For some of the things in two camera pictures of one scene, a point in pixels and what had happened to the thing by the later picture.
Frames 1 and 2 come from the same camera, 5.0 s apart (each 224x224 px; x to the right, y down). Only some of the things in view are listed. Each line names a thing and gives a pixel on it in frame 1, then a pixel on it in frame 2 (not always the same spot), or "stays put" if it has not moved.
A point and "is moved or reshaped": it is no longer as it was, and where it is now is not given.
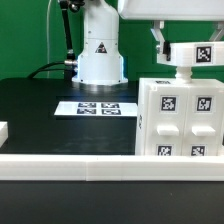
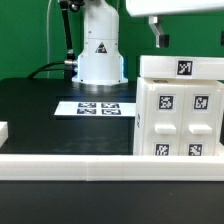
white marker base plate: x=97 y=108 stays put
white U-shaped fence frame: x=107 y=167 stays put
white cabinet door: x=204 y=121 is moved or reshaped
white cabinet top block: x=194 y=54 -> x=182 y=67
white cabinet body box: x=145 y=83 is moved or reshaped
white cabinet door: x=166 y=123 is moved or reshaped
